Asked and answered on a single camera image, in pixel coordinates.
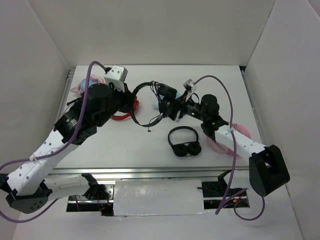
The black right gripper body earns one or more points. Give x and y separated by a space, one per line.
190 108

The black taped headphones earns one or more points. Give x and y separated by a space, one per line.
163 93

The red and black headphones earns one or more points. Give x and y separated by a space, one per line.
127 113

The small black headphones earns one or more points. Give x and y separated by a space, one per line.
189 148

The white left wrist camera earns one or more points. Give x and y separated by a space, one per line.
115 78

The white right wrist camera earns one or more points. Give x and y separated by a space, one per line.
190 88

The white foil cover plate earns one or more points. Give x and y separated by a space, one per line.
158 198

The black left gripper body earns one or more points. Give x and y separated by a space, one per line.
119 101

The blue and pink headphones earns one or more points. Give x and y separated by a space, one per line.
80 88

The teal and white headphones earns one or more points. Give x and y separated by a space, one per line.
167 107

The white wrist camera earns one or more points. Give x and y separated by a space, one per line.
115 78
190 88

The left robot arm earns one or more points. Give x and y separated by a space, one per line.
29 188

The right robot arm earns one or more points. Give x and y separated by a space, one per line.
267 167

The black gaming headset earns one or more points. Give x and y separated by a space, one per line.
71 103

